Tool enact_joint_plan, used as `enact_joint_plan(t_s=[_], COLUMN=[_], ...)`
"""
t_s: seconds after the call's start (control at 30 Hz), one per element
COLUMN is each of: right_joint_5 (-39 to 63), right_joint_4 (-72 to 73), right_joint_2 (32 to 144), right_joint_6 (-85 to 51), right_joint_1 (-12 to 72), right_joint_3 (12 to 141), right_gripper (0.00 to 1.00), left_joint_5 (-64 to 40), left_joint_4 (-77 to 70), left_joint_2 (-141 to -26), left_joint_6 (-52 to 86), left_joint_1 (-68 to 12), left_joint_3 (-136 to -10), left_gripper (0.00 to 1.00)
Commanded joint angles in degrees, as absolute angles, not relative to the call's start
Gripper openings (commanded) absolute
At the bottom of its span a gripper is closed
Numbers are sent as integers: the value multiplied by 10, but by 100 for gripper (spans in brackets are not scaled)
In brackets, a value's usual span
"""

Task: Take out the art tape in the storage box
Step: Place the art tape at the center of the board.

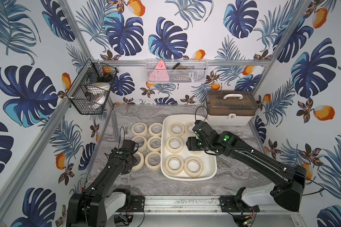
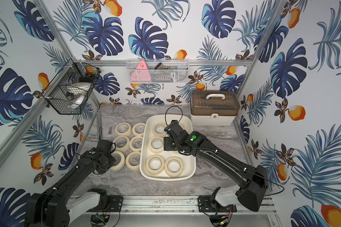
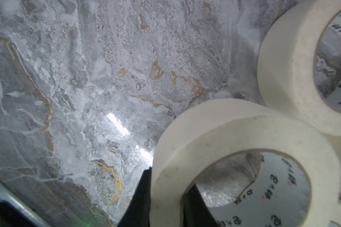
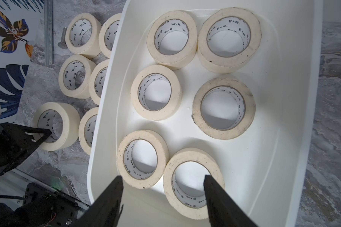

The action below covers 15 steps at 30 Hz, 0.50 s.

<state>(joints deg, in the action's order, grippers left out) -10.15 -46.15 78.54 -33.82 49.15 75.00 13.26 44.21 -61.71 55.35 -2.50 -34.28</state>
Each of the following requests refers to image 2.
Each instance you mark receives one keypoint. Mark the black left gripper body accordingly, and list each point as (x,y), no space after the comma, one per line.
(106,144)

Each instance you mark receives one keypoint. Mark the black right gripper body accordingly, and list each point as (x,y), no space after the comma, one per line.
(170,146)

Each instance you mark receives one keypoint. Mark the cream tape roll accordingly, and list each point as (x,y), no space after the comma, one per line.
(173,167)
(156,145)
(155,164)
(123,129)
(133,161)
(119,160)
(136,143)
(158,129)
(122,143)

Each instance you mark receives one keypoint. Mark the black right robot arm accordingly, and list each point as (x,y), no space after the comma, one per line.
(251,181)

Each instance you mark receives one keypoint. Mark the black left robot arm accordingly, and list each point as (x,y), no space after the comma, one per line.
(49,209)

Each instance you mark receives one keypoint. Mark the white plastic storage tray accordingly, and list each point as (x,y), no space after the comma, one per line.
(189,162)

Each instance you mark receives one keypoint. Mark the brown lidded storage case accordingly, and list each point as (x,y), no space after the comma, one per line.
(213,107)

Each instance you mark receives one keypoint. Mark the white object in black basket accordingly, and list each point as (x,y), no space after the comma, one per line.
(76,93)

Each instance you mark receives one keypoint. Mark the pink triangle in basket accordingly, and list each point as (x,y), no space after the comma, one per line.
(140,74)

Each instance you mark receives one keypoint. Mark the perforated metal DIN rail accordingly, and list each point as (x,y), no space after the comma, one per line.
(99,126)

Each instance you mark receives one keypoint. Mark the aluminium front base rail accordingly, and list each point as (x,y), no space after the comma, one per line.
(177,205)

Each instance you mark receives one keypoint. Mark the black wire basket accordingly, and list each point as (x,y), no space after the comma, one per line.
(71,72)

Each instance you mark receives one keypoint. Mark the white mesh wall basket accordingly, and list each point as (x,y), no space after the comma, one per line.
(163,70)

